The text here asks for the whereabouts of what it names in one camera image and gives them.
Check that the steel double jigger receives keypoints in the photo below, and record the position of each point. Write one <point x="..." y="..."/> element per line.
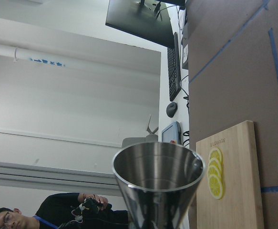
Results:
<point x="158" y="182"/>

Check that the grey office chair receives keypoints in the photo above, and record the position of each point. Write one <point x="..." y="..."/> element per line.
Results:
<point x="151" y="137"/>

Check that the black computer mouse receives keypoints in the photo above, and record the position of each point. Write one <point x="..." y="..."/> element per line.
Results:
<point x="171" y="109"/>

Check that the black keyboard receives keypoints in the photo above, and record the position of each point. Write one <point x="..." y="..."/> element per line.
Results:
<point x="174" y="74"/>

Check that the lemon slice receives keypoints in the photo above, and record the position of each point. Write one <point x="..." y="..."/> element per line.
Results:
<point x="215" y="186"/>
<point x="215" y="162"/>
<point x="214" y="170"/>
<point x="215" y="153"/>

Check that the black monitor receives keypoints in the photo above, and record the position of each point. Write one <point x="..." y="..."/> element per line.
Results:
<point x="147" y="19"/>

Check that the black handheld controller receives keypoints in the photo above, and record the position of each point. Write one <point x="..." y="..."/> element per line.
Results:
<point x="88" y="207"/>

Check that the person in black shirt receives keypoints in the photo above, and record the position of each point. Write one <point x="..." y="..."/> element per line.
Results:
<point x="58" y="211"/>

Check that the bamboo cutting board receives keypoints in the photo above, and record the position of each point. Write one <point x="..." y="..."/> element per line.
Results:
<point x="241" y="204"/>

